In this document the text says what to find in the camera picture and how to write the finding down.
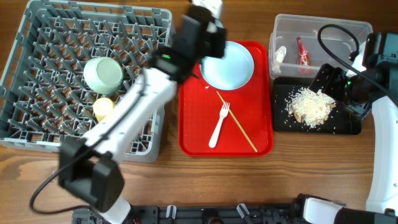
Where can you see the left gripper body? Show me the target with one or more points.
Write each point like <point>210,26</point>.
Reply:
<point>212,47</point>

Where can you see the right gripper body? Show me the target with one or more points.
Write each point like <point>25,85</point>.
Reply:
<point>344,89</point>

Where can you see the food scraps and rice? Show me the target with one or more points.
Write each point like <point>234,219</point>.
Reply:
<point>309,108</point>

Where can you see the wooden chopstick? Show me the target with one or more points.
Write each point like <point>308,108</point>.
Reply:
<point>238,123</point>

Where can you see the white plastic fork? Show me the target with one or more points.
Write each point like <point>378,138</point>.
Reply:
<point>223,113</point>

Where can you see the green bowl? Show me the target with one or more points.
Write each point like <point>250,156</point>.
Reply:
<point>103,75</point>

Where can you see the yellow cup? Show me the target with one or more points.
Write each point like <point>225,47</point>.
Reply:
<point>102,107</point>

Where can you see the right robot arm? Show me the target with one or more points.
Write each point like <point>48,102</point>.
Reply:
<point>373,90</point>

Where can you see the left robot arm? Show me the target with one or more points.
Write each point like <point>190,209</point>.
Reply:
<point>89,166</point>

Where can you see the black waste tray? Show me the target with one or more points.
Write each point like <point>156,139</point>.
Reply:
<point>338,122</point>

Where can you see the grey dishwasher rack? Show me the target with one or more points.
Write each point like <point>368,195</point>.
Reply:
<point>44,96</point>

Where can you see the light blue plate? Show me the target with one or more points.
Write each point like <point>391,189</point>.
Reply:
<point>230,72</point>

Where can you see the red wrapper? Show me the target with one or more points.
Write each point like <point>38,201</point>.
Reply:
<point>303,54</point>

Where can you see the clear plastic bin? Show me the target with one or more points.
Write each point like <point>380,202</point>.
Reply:
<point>288,27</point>

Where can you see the crumpled white wrapper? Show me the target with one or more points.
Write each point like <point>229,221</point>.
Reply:
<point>278,59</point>

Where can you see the red plastic tray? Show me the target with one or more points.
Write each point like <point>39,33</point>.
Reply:
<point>199,108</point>

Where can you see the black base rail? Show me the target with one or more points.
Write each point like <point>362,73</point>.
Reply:
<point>242,213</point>

